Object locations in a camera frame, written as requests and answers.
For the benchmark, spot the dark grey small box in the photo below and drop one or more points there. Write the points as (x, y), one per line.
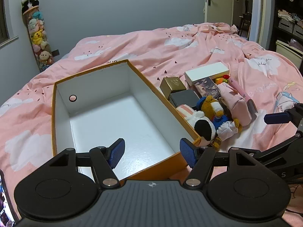
(184, 98)

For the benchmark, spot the window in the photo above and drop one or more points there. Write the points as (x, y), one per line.
(3, 16)

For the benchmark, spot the black and white plush toy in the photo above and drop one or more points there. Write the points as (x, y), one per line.
(203, 126)

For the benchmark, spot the white long flat box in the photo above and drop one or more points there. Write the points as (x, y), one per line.
(208, 73)

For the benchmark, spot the smartphone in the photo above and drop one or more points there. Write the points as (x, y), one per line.
(7, 198)

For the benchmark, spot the small wall socket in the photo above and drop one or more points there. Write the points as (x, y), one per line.
(55, 52)

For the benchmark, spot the beige room door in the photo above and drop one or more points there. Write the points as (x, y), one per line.
(220, 10)

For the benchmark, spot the gold small box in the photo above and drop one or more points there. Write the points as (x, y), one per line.
(172, 86)

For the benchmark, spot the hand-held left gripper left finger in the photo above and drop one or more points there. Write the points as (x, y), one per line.
(116, 153)

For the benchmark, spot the orange cardboard box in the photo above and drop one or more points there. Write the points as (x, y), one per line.
(106, 123)

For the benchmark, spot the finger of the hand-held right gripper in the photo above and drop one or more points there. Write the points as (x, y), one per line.
(278, 118)
(279, 147)

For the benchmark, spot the pink striped towel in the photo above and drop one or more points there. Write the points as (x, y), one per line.
(185, 111)

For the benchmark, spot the red crochet flower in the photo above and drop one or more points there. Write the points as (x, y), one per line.
(226, 77)

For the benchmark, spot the clear tube of plush toys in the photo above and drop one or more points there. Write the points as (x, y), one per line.
(37, 37)

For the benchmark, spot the dark printed card box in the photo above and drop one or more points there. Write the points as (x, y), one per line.
(207, 86)

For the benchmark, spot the dark shelf unit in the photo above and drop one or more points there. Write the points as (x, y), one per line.
(275, 2)

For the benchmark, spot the dark wooden chair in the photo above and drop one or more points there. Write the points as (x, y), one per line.
(245, 20)

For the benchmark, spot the folded clothes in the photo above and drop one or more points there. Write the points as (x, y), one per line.
(287, 15)

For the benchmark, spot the pink cloud printed blanket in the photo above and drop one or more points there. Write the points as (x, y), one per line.
(142, 49)

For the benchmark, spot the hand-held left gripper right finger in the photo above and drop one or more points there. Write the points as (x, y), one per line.
(188, 153)

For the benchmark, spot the pink fabric pouch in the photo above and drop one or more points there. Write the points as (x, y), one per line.
(236, 106)

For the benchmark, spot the grey woven storage basket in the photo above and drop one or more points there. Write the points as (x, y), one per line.
(286, 25)
(298, 30)

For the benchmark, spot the cream storage box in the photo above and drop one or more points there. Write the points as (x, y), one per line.
(287, 52)

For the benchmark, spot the brown bear plush blue outfit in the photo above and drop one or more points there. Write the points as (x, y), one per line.
(210, 106)

